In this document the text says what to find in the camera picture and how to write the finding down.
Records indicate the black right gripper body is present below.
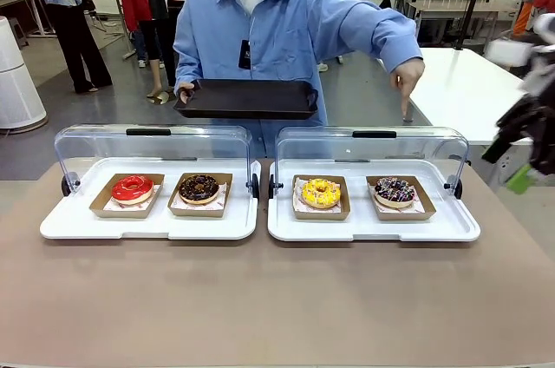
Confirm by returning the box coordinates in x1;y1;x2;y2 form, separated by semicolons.
481;92;555;176

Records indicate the white printed paper liner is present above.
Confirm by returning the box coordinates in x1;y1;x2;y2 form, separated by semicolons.
368;183;428;214
172;182;229;212
293;178;343;213
111;183;164;212

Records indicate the purple drizzled chocolate donut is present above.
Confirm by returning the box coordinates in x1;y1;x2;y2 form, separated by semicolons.
374;176;416;209

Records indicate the black serving tray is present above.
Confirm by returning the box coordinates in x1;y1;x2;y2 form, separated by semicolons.
173;79;320;121

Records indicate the red glazed donut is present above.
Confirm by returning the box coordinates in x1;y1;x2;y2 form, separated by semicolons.
111;174;154;207

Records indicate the person's right forearm blue sleeve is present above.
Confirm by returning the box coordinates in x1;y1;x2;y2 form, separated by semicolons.
173;49;203;88

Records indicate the person's left forearm blue sleeve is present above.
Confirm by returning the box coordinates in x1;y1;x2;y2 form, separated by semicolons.
342;5;424;74

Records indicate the yellow sprinkled donut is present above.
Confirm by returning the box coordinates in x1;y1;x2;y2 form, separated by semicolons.
301;178;343;210

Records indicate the person in blue shirt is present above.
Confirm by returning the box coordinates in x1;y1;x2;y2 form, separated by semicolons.
173;0;382;159

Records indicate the chocolate sprinkled donut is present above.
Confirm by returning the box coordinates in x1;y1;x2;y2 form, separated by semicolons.
179;174;220;206

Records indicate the person's left hand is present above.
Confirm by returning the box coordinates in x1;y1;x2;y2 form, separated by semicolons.
388;57;426;120

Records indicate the person's right hand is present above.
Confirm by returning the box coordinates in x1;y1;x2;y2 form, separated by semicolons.
175;82;201;105

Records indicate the white table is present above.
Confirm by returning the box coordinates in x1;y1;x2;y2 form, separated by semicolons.
376;47;555;147

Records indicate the black tripod stand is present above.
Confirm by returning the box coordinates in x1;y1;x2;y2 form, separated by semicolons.
453;0;495;55

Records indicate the white framed workbench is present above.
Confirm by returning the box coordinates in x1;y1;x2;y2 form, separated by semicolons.
388;0;528;46

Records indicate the white display tray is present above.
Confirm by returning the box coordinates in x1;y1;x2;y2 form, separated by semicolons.
267;159;481;242
39;158;262;241

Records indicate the clear plastic display lid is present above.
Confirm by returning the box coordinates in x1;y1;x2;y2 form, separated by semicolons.
268;126;470;200
54;124;260;200

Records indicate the gold mannequin base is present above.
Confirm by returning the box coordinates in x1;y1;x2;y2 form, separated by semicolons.
146;89;171;107

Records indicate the mannequin in dark clothes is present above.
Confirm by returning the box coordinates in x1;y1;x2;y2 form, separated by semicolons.
138;0;179;100

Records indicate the bystander in black trousers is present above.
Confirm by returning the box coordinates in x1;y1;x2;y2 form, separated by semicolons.
29;0;114;95

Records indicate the white air purifier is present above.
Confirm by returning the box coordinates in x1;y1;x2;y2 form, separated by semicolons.
0;16;48;130

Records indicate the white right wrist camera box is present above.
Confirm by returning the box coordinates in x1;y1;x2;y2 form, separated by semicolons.
483;37;537;69

